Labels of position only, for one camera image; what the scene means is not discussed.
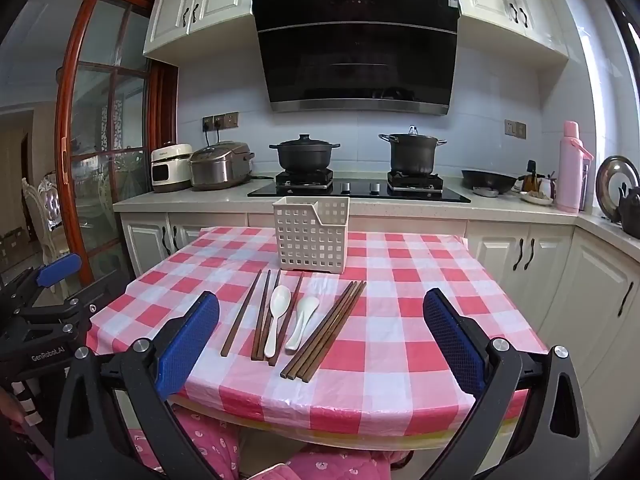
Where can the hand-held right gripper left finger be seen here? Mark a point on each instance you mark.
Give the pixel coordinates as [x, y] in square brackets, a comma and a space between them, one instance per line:
[192, 340]

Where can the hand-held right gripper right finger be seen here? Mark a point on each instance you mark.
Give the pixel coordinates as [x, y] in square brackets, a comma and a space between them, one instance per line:
[452, 345]

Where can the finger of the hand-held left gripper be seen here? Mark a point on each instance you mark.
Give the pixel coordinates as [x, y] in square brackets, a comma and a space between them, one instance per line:
[95, 295]
[60, 267]

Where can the white ceramic spoon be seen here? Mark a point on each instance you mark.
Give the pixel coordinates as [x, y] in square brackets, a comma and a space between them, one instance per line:
[307, 307]
[280, 300]

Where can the white plastic utensil basket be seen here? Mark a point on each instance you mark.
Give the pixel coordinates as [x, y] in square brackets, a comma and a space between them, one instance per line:
[310, 235]

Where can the person's left hand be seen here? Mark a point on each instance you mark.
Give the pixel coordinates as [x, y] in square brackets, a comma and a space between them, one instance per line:
[7, 409]

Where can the red white checkered tablecloth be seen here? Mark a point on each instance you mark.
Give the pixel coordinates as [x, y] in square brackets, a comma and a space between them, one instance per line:
[400, 310]

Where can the ornate white chair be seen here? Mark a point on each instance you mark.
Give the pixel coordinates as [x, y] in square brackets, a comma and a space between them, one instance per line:
[47, 205]

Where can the wooden framed glass door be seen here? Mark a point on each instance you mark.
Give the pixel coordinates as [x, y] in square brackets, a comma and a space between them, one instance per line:
[62, 160]

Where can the white stone countertop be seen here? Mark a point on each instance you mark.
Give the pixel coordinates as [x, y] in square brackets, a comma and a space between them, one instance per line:
[200, 202]

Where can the white electric cooker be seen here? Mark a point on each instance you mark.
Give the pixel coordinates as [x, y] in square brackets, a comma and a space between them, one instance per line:
[167, 170]

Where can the small metal dish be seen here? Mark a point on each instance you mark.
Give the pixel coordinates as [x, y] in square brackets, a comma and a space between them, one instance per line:
[485, 192]

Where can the small white dish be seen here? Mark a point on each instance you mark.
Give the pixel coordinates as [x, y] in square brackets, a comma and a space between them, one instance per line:
[536, 200]

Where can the black wok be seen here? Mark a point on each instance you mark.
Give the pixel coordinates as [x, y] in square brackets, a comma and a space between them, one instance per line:
[487, 180]

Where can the silver rice cooker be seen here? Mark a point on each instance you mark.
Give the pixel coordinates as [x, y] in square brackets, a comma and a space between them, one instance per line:
[220, 167]

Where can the person's pink pajama legs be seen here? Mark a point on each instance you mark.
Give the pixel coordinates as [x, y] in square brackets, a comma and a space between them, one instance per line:
[325, 465]

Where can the black glass gas cooktop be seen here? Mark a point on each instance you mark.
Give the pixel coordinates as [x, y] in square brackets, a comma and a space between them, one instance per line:
[360, 191]

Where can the white seasoning jar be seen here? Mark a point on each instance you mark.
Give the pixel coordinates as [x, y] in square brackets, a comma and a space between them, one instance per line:
[547, 188]

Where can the dark seasoning bottle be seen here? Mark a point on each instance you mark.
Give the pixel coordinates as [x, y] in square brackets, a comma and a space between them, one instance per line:
[531, 177]

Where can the black tall stock pot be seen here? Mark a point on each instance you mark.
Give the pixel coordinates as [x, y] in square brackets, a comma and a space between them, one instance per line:
[412, 152]

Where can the pink thermos bottle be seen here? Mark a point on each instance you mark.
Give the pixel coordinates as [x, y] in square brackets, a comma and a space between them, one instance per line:
[570, 170]

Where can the black casserole pot with lid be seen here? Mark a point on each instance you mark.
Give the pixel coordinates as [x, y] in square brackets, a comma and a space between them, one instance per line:
[305, 155]

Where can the black kettle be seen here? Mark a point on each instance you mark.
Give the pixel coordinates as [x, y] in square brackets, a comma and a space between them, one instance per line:
[631, 212]

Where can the black glass range hood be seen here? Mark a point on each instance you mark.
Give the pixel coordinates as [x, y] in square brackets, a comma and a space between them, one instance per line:
[355, 50]

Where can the gold triple wall socket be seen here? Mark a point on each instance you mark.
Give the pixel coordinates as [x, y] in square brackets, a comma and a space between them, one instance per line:
[227, 120]

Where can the white wall cabinet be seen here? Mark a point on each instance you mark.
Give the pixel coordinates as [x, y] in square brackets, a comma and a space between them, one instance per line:
[510, 10]
[200, 5]

